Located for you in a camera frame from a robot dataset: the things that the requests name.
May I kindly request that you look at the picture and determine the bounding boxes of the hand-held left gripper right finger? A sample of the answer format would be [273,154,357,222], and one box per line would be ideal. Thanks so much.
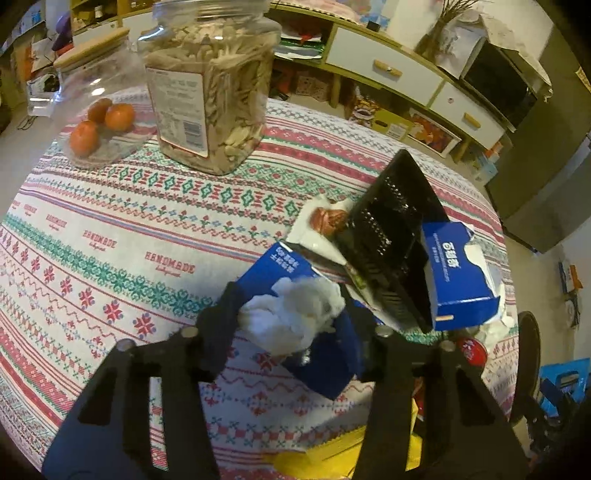
[342,300,530,480]

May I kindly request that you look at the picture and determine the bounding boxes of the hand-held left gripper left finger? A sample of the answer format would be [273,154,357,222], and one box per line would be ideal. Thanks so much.
[41,281,243,480]

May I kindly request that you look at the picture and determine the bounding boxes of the white tissue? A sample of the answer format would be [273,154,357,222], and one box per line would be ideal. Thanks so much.
[480,264,520,330]
[238,274,346,356]

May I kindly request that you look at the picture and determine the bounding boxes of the blue cardboard box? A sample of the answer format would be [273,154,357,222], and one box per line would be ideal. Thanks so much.
[235,241,370,401]

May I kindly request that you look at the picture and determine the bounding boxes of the yellow plastic bag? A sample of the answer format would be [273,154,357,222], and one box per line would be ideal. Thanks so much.
[261,401,423,480]

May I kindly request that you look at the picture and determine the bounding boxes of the white snack wrapper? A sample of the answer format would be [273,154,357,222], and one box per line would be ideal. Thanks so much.
[285,194,358,266]

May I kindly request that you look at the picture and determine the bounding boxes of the black plastic tray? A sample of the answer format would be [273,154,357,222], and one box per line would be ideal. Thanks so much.
[333,148,451,333]

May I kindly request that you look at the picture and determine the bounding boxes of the red soda can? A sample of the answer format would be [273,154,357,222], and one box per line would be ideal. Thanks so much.
[455,336,488,370]

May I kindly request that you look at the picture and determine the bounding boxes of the torn blue tissue box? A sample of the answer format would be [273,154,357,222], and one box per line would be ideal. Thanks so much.
[419,220,502,332]

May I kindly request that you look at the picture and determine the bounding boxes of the blue plastic stool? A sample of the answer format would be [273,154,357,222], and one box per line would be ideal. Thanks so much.
[538,357,591,416]

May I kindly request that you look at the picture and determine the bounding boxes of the white box with orange flap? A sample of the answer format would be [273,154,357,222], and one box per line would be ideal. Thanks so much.
[558,259,583,296]

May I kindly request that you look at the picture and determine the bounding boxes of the white and blue box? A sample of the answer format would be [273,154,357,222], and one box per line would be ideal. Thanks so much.
[471,154,499,185]

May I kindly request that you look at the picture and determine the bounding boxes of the white box with orange picture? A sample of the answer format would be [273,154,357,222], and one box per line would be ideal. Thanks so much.
[406,108,465,158]

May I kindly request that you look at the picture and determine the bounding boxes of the yellow cardboard box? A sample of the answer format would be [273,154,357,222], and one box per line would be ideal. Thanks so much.
[348,97,414,141]

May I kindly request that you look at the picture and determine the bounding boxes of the small orange fruit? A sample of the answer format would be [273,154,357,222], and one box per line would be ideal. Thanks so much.
[104,103,136,132]
[69,120,101,155]
[88,98,113,124]

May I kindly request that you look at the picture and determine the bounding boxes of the large clear jar of seeds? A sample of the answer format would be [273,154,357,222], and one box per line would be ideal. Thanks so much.
[131,0,283,176]

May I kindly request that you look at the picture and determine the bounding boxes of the white cabinet drawer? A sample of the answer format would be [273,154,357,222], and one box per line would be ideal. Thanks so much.
[327,25,445,101]
[431,84,505,149]

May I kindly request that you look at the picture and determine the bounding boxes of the grey refrigerator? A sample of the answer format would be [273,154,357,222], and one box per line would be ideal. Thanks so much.
[484,25,591,254]

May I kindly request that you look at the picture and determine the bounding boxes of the wooden white cabinet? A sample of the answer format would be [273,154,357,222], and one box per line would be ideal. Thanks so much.
[270,0,513,162]

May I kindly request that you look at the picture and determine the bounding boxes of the glass jar with wooden lid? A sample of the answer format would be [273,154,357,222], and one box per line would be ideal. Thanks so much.
[52,27,160,169]

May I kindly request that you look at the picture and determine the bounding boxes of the black microwave oven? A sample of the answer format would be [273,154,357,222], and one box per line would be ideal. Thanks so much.
[461,42,540,132]

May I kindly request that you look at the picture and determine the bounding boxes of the dried plant bundle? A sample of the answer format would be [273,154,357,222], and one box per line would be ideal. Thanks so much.
[414,0,483,63]

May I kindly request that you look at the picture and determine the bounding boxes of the wooden shelf rack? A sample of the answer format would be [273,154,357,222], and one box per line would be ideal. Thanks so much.
[69,0,160,35]

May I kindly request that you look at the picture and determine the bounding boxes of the white lace cover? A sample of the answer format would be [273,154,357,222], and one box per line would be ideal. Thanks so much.
[480,13,554,100]

